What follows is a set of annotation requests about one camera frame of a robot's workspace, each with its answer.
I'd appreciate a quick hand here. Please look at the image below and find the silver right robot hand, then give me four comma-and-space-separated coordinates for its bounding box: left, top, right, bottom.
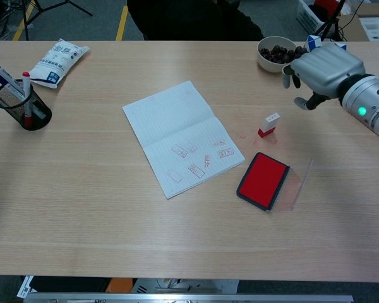
281, 43, 366, 110

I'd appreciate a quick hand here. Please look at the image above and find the small red white stamp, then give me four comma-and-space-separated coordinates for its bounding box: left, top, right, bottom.
257, 112, 280, 139

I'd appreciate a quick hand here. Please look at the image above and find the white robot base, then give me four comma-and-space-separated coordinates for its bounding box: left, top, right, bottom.
132, 277, 240, 295

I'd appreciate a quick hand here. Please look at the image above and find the blue white snake puzzle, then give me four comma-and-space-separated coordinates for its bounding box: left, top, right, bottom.
306, 34, 347, 53

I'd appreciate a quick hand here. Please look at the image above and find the large cardboard box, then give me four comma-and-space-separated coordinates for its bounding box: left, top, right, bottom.
337, 3, 379, 42

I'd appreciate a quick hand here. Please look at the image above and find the black tripod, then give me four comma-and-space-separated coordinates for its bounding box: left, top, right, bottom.
0, 0, 93, 41
312, 0, 348, 42

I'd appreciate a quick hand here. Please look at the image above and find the dark grape bunch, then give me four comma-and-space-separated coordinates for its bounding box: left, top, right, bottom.
259, 45, 309, 63

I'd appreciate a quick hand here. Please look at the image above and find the beige bowl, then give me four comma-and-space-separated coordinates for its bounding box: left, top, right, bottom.
256, 35, 299, 74

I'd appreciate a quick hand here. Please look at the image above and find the white plastic basket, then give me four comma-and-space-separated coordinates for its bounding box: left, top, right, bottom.
296, 0, 328, 32

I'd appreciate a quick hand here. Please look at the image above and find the clear ink pad lid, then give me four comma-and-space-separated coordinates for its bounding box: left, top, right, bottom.
270, 157, 314, 211

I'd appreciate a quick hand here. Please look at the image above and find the red ink pad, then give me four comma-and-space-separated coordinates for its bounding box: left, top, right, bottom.
236, 151, 291, 213

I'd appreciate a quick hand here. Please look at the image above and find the person in black clothes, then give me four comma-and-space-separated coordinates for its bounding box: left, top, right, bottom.
126, 0, 265, 42

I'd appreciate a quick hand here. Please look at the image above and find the white paper sheet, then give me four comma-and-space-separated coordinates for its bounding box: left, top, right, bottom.
121, 80, 246, 200

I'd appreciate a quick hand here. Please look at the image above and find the white printed pouch bag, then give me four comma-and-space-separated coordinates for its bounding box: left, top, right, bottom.
29, 38, 91, 90

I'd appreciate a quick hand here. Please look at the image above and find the black mesh pen holder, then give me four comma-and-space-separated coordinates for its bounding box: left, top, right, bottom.
0, 83, 52, 131

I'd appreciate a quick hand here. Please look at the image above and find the orange object under table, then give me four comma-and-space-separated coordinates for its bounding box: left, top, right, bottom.
106, 277, 134, 294

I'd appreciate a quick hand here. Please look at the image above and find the red capped white marker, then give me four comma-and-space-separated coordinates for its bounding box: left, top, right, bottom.
21, 71, 32, 127

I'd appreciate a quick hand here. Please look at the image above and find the blue and white marker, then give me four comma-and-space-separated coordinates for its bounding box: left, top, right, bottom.
0, 64, 25, 97

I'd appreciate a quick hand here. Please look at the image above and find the white barcode label sheet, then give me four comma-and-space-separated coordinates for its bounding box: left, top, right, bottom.
16, 275, 36, 299

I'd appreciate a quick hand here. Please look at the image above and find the aluminium frame rail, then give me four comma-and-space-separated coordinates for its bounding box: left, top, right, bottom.
23, 294, 354, 303

